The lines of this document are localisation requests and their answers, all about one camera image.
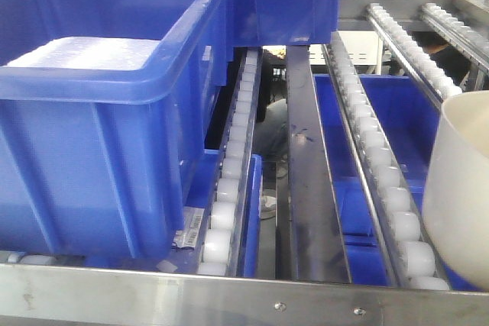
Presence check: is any white roller track far right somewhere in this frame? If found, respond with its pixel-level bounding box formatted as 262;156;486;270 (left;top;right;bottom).
421;3;488;74

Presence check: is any steel front shelf beam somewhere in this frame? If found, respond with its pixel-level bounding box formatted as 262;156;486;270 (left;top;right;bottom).
1;264;488;325

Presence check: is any white roller track centre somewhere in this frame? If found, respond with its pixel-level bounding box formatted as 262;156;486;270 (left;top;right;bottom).
322;32;451;290

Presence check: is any person in black shirt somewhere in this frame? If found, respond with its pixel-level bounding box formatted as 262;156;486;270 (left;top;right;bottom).
412;31;471;86

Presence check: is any white plastic bin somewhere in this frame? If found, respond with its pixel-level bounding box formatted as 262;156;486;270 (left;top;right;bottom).
422;91;488;289

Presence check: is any white roller track left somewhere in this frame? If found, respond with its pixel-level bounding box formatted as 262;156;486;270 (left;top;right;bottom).
196;47;262;277

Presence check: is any large blue crate front left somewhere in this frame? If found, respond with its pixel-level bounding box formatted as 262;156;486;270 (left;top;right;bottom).
1;0;233;258

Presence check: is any white roller track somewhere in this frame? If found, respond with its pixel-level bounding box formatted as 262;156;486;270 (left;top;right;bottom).
322;32;451;290
196;47;262;277
367;3;462;109
421;3;488;74

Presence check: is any blue crate rear centre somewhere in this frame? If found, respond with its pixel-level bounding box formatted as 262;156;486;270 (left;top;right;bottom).
234;0;338;47

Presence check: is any steel centre divider rail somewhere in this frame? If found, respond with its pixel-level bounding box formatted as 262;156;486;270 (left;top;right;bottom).
287;46;351;283

